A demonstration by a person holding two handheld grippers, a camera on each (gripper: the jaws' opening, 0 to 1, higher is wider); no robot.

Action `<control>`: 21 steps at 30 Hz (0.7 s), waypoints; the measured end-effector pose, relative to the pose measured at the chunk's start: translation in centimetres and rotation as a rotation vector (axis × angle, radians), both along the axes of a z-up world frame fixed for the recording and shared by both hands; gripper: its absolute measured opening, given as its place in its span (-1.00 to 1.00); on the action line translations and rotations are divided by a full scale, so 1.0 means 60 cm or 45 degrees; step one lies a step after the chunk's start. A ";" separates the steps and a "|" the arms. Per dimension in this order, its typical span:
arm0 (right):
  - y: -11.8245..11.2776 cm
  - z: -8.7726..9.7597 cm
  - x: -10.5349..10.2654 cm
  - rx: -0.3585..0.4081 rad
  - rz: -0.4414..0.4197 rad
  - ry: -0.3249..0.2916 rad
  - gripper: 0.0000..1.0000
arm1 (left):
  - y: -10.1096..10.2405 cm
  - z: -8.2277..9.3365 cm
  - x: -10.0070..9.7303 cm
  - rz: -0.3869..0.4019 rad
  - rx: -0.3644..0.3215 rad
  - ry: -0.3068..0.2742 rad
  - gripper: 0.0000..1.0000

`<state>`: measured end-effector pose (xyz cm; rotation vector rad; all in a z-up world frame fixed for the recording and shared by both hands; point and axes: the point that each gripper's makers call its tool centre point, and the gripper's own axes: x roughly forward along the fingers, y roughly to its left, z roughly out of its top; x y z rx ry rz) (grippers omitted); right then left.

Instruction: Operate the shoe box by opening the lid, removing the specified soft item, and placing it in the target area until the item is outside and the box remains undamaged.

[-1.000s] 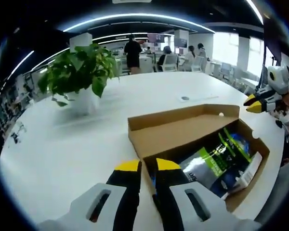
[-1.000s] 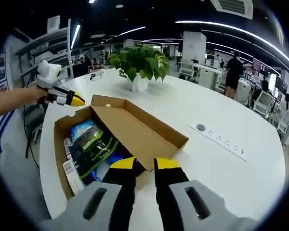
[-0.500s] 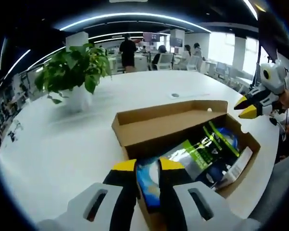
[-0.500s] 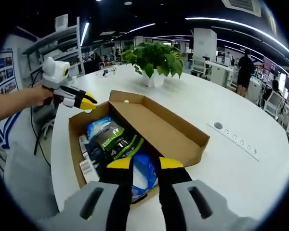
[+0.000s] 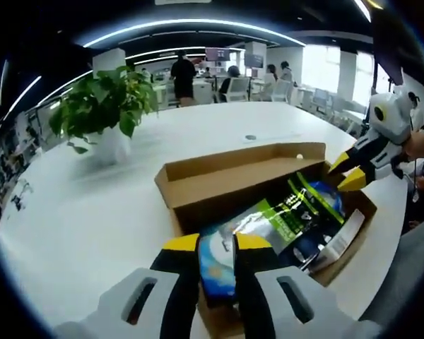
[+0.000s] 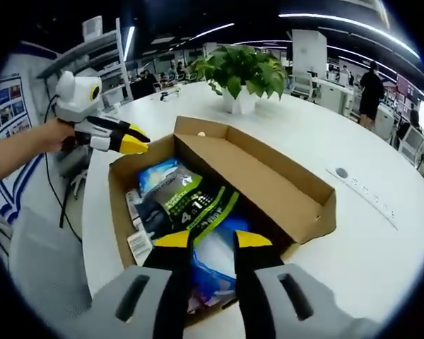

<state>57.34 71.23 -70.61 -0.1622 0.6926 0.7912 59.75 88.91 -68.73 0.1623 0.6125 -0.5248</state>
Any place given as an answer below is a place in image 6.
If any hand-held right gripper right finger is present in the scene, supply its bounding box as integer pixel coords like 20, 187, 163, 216
232, 230, 379, 339

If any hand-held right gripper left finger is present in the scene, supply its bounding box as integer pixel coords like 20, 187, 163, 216
88, 231, 195, 339

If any blue wet wipes pack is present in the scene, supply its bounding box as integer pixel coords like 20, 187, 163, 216
192, 211, 255, 311

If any brown cardboard shoe box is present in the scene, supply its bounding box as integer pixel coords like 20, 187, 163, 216
107, 115, 337, 328

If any person's left hand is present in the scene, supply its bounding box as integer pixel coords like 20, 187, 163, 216
38, 118, 78, 154

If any grey metal storage shelf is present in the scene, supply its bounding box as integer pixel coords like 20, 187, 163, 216
38, 16, 135, 107

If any green black packet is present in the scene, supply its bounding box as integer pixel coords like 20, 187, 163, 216
134, 172, 240, 248

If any light blue plastic packet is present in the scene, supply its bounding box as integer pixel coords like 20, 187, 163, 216
137, 157, 184, 201

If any small black white device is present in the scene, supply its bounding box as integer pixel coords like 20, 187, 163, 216
159, 88, 181, 103

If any white storage bin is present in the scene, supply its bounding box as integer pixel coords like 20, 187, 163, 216
81, 16, 103, 40

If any white table power strip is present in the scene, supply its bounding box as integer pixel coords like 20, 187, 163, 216
325, 165, 400, 230

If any green potted plant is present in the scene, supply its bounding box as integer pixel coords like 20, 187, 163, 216
190, 44, 289, 114

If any white mesh office chair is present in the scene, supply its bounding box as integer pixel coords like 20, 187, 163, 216
397, 125, 424, 167
291, 70, 315, 100

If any white square pillar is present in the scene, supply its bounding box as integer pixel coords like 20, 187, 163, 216
291, 29, 329, 84

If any long curved ceiling light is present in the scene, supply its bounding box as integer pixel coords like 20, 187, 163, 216
278, 13, 420, 59

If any wall poster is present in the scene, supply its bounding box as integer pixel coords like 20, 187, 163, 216
0, 76, 35, 142

